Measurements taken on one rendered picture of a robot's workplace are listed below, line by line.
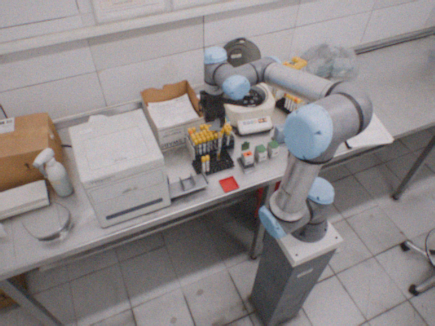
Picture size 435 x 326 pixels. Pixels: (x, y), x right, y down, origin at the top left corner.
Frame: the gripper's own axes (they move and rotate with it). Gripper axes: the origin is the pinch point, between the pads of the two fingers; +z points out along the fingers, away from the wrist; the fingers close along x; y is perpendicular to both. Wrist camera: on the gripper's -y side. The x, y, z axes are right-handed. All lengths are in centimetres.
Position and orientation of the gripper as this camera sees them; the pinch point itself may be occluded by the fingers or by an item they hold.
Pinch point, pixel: (219, 129)
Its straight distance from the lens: 139.7
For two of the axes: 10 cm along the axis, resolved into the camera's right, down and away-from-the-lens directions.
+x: 4.1, 7.0, -5.9
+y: -9.1, 3.0, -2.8
